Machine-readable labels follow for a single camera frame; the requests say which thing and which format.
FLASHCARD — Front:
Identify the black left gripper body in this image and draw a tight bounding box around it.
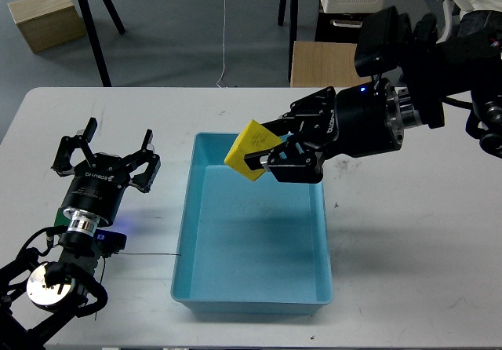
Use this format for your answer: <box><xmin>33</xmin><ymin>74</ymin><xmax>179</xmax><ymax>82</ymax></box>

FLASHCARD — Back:
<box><xmin>62</xmin><ymin>153</ymin><xmax>130</xmax><ymax>227</ymax></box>

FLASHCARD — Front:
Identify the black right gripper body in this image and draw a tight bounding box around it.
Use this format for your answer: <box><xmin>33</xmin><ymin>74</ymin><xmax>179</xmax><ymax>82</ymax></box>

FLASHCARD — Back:
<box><xmin>289</xmin><ymin>78</ymin><xmax>404</xmax><ymax>159</ymax></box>

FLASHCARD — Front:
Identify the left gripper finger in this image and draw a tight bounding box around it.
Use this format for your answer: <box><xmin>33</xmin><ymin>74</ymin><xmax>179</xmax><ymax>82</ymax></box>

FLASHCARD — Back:
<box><xmin>113</xmin><ymin>129</ymin><xmax>161</xmax><ymax>193</ymax></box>
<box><xmin>52</xmin><ymin>117</ymin><xmax>97</xmax><ymax>177</ymax></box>

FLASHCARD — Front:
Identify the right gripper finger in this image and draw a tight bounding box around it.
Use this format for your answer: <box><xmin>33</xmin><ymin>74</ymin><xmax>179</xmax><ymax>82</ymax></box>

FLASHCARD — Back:
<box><xmin>261</xmin><ymin>112</ymin><xmax>304</xmax><ymax>140</ymax></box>
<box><xmin>244</xmin><ymin>136</ymin><xmax>326</xmax><ymax>184</ymax></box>

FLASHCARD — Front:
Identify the yellow block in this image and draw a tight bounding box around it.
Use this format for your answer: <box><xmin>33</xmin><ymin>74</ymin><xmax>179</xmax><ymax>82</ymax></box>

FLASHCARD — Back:
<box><xmin>224</xmin><ymin>120</ymin><xmax>282</xmax><ymax>181</ymax></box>

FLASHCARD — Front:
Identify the green block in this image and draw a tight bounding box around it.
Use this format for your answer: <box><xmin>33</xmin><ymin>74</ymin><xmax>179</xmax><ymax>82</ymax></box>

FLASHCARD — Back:
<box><xmin>53</xmin><ymin>208</ymin><xmax>70</xmax><ymax>227</ymax></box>

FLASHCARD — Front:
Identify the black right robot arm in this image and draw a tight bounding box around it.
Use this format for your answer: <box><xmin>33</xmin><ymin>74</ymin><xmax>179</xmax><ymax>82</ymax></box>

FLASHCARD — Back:
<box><xmin>243</xmin><ymin>7</ymin><xmax>501</xmax><ymax>184</ymax></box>

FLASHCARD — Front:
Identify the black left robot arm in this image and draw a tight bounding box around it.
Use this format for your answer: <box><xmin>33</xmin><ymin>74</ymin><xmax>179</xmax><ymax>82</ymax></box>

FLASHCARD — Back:
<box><xmin>1</xmin><ymin>118</ymin><xmax>161</xmax><ymax>349</ymax></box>

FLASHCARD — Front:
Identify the wooden box centre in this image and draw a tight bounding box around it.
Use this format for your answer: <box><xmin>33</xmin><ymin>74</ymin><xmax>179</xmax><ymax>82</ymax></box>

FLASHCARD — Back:
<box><xmin>290</xmin><ymin>41</ymin><xmax>371</xmax><ymax>88</ymax></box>

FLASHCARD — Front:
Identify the blue plastic box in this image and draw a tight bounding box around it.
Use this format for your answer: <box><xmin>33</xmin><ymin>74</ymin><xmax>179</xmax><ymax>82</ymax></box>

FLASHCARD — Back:
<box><xmin>171</xmin><ymin>133</ymin><xmax>333</xmax><ymax>315</ymax></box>

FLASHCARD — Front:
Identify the black drawer box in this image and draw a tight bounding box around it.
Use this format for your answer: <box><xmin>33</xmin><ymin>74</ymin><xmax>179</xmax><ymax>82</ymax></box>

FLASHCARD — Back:
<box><xmin>315</xmin><ymin>5</ymin><xmax>372</xmax><ymax>44</ymax></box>

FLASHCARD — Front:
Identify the light wooden box left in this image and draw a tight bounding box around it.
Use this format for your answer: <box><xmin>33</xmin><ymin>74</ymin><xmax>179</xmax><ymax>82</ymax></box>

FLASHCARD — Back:
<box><xmin>8</xmin><ymin>0</ymin><xmax>86</xmax><ymax>53</ymax></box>

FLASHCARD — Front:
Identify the black stand legs centre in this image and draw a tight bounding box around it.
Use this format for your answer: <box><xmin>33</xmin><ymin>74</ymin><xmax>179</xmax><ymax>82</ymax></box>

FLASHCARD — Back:
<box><xmin>277</xmin><ymin>0</ymin><xmax>301</xmax><ymax>84</ymax></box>

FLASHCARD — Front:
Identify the white office chair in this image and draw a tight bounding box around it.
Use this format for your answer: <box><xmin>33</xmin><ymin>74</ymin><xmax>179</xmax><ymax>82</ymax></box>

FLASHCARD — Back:
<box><xmin>437</xmin><ymin>0</ymin><xmax>475</xmax><ymax>43</ymax></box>

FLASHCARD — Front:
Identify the seated person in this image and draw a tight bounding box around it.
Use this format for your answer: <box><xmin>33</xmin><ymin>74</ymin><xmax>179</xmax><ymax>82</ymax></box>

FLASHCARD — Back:
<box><xmin>457</xmin><ymin>0</ymin><xmax>501</xmax><ymax>38</ymax></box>

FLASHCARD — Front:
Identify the black tripod legs left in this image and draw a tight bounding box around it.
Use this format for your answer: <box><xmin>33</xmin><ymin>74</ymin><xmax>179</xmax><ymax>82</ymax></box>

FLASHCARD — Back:
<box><xmin>70</xmin><ymin>0</ymin><xmax>127</xmax><ymax>88</ymax></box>

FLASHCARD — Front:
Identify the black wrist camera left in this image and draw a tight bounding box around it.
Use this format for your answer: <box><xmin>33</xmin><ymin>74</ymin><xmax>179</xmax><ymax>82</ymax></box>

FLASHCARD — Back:
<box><xmin>95</xmin><ymin>229</ymin><xmax>127</xmax><ymax>258</ymax></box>

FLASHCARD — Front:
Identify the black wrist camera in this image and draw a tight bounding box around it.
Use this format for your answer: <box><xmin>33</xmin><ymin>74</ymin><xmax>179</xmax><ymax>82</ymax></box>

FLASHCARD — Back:
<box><xmin>354</xmin><ymin>6</ymin><xmax>411</xmax><ymax>77</ymax></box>
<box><xmin>95</xmin><ymin>229</ymin><xmax>127</xmax><ymax>258</ymax></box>

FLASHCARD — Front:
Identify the thin black wire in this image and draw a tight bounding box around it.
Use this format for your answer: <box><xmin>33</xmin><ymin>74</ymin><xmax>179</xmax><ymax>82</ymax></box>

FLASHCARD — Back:
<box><xmin>117</xmin><ymin>250</ymin><xmax>182</xmax><ymax>257</ymax></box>

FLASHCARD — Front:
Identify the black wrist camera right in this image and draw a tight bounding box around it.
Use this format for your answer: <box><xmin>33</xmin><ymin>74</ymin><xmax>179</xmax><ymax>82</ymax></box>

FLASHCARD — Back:
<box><xmin>354</xmin><ymin>6</ymin><xmax>411</xmax><ymax>77</ymax></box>

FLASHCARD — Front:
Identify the white hanging cable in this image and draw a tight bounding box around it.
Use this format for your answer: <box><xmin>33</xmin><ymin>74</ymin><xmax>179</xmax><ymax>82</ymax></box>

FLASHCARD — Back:
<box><xmin>216</xmin><ymin>0</ymin><xmax>229</xmax><ymax>89</ymax></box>

